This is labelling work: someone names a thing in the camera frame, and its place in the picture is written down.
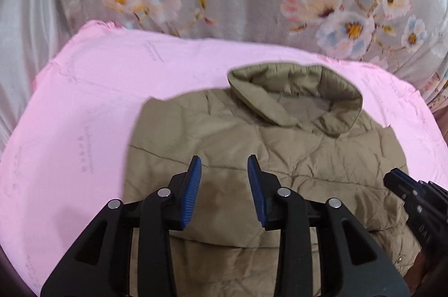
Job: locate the khaki padded jacket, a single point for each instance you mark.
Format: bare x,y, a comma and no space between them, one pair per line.
315,157

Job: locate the pink bed sheet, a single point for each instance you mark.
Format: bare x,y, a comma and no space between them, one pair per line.
87,90

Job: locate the dark brown cloth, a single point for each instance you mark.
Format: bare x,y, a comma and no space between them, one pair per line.
428,274

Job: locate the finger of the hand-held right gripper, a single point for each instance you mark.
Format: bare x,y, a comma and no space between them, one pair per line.
397,179

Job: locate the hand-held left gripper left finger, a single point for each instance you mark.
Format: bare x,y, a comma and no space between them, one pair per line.
190,195

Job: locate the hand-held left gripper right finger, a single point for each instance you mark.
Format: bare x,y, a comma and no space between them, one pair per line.
257,195

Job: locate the silver satin cloth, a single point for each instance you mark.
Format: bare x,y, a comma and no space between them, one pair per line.
31,20

